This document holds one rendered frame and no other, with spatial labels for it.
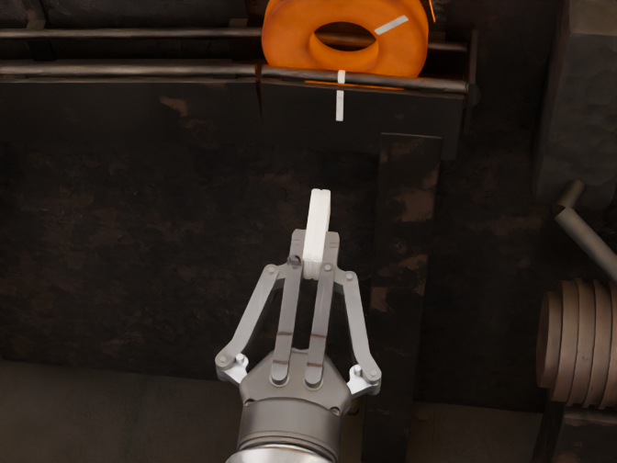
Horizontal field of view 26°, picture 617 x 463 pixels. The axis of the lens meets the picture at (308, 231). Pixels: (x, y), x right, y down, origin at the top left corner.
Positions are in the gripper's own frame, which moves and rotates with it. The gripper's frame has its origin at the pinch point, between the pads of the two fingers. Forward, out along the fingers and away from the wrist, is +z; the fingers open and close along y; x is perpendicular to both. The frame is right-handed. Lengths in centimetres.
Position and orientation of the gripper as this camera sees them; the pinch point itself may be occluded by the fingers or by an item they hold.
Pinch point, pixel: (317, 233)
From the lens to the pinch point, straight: 108.7
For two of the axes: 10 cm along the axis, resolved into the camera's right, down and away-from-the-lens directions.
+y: 9.9, 0.9, -0.7
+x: -0.1, -5.5, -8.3
